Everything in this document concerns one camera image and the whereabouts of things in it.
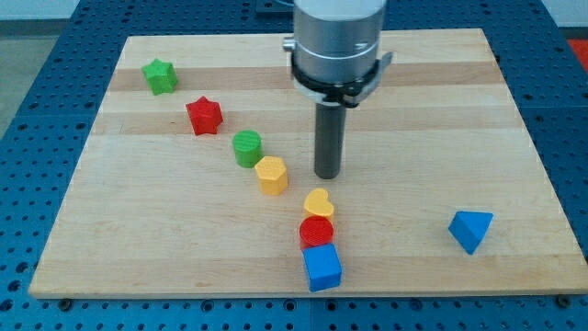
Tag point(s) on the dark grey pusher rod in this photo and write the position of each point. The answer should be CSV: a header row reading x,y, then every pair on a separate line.
x,y
329,139

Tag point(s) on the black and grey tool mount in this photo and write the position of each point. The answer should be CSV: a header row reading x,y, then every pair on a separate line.
x,y
348,95

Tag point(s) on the blue cube block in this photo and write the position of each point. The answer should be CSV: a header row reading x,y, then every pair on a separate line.
x,y
323,266

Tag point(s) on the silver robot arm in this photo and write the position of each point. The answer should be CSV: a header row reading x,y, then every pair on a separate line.
x,y
334,62

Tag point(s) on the yellow heart block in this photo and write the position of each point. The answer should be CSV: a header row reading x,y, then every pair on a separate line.
x,y
317,203

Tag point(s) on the yellow hexagon block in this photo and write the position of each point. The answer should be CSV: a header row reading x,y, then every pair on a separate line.
x,y
272,175

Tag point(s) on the green cylinder block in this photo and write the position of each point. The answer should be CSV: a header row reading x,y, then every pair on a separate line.
x,y
247,147

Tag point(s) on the red cylinder block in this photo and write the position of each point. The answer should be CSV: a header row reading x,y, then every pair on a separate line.
x,y
314,231

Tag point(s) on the red star block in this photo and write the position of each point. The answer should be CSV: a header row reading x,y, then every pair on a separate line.
x,y
205,116

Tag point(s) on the wooden board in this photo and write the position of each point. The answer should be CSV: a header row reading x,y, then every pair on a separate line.
x,y
154,211

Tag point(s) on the blue triangle block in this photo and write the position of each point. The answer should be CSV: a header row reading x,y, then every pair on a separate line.
x,y
469,228

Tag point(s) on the green star block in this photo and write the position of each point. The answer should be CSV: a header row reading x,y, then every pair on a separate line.
x,y
160,77

